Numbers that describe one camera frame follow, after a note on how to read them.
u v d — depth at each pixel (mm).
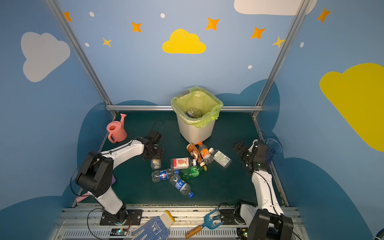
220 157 929
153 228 713
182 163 893
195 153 931
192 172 876
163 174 839
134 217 742
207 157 957
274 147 802
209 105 984
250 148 748
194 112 998
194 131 882
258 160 645
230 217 735
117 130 960
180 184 801
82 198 781
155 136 763
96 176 465
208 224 720
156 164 893
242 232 713
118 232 705
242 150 750
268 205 436
